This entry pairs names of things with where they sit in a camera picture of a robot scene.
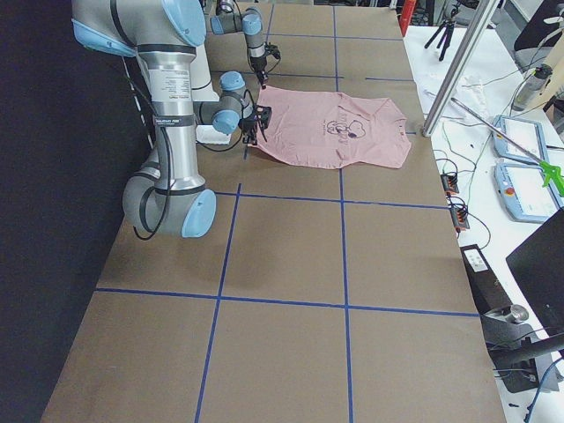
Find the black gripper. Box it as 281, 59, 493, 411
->
247, 42, 280, 89
239, 105, 271, 145

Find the pink Snoopy t-shirt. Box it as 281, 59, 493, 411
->
256, 86, 412, 169

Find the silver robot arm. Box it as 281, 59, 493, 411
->
72, 1, 279, 241
210, 1, 281, 89

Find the red cylinder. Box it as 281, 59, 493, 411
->
398, 0, 418, 36

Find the black tripod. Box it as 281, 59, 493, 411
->
424, 6, 459, 62

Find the orange connector block far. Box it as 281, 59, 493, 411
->
440, 174, 459, 197

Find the orange connector block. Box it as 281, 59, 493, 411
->
447, 197, 470, 234
440, 174, 459, 197

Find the orange connector block near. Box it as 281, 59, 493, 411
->
447, 197, 470, 234

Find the grey water bottle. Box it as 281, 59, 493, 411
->
511, 63, 553, 111

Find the near blue teach pendant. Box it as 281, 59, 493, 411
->
493, 163, 563, 224

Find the blue teach pendant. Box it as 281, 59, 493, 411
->
493, 163, 563, 224
493, 115, 547, 164

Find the far blue teach pendant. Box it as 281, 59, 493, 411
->
493, 115, 547, 164

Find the black box with label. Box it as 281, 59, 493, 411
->
460, 244, 513, 324

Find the metal rod green clip stand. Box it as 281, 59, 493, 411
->
450, 97, 564, 197

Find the black monitor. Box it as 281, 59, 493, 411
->
506, 209, 563, 328

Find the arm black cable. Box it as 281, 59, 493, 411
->
130, 90, 268, 241

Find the aluminium frame post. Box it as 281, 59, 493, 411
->
422, 0, 499, 137

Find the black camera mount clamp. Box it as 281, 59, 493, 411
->
480, 304, 563, 393

